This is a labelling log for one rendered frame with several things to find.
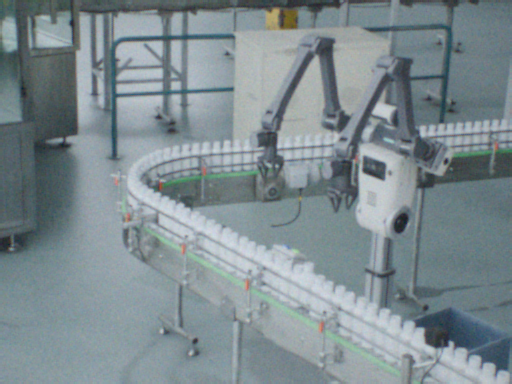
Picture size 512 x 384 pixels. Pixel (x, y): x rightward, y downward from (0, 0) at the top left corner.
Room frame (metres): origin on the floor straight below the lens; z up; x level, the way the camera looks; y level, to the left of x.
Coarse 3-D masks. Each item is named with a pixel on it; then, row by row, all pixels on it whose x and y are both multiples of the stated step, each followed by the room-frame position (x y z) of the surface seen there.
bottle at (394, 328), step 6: (396, 318) 3.45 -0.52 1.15; (390, 324) 3.42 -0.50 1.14; (396, 324) 3.41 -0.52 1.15; (390, 330) 3.41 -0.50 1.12; (396, 330) 3.41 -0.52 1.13; (402, 330) 3.42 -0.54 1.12; (396, 336) 3.40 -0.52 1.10; (390, 342) 3.41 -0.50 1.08; (396, 342) 3.40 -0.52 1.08; (390, 348) 3.40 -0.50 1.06; (396, 348) 3.40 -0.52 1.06; (384, 354) 3.43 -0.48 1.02; (396, 354) 3.40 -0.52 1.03; (390, 360) 3.40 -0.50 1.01; (396, 360) 3.40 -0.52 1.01
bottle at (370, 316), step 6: (372, 306) 3.54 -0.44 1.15; (366, 312) 3.52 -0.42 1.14; (372, 312) 3.50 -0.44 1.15; (366, 318) 3.50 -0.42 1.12; (372, 318) 3.50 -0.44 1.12; (366, 330) 3.50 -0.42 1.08; (372, 330) 3.49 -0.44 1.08; (366, 336) 3.50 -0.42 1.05; (372, 336) 3.49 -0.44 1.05; (366, 342) 3.50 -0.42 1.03; (366, 348) 3.50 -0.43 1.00; (372, 348) 3.50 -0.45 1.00
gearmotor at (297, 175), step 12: (276, 168) 5.54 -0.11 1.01; (288, 168) 5.49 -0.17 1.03; (300, 168) 5.50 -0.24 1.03; (312, 168) 5.52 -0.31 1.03; (276, 180) 5.44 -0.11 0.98; (288, 180) 5.45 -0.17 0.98; (300, 180) 5.44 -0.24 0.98; (312, 180) 5.50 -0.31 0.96; (264, 192) 5.41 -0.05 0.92; (276, 192) 5.43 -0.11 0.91; (300, 192) 5.46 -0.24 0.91; (300, 204) 5.47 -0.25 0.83
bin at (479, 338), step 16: (416, 320) 3.87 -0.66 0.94; (432, 320) 3.93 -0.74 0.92; (448, 320) 3.99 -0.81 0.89; (464, 320) 3.94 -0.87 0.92; (480, 320) 3.88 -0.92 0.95; (464, 336) 3.94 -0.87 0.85; (480, 336) 3.87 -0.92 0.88; (496, 336) 3.82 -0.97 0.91; (480, 352) 3.65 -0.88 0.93; (496, 352) 3.71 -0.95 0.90; (496, 368) 3.72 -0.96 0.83
